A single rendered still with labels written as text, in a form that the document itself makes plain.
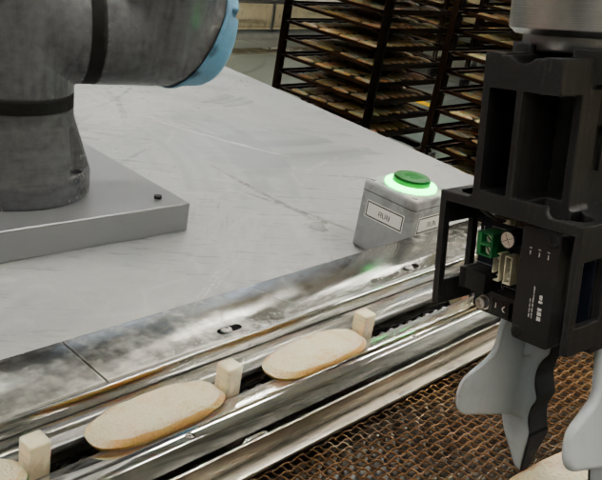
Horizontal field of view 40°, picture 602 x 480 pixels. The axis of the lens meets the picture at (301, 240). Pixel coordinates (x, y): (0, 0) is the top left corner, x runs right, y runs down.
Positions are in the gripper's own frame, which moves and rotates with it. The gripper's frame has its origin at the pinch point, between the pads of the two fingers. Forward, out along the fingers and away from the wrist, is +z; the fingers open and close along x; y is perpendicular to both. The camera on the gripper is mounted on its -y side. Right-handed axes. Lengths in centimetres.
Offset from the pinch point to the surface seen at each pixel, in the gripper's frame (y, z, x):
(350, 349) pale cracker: -4.6, 3.4, -21.7
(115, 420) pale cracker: 14.6, 2.9, -20.7
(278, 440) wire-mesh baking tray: 9.7, 1.3, -11.2
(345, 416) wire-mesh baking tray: 4.6, 1.6, -11.6
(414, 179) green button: -27.3, -3.8, -38.2
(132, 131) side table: -17, -3, -82
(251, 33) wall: -340, 8, -525
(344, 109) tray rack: -201, 25, -250
